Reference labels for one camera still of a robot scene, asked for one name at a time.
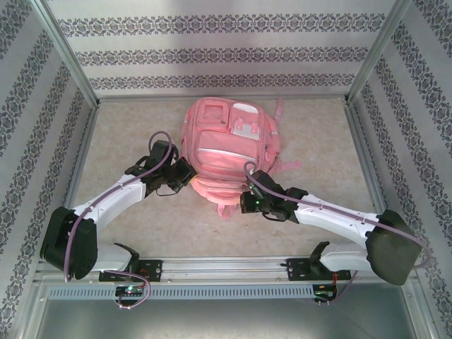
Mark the pink student backpack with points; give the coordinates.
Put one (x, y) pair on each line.
(226, 148)

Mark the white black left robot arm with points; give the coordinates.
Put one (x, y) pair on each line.
(116, 197)

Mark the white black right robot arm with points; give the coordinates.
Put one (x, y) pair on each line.
(335, 220)

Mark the grey metal sheet panel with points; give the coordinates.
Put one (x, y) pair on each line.
(226, 321)

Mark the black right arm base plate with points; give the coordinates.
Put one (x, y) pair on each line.
(296, 270)

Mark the aluminium frame cross bar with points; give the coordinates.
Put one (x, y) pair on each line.
(159, 99)

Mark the aluminium mounting rail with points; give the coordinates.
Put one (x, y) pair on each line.
(226, 270)

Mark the aluminium frame side bar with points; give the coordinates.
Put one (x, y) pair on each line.
(374, 176)
(76, 176)

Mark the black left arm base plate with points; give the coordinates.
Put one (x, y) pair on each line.
(155, 270)

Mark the aluminium frame post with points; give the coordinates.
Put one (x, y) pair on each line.
(69, 53)
(376, 53)

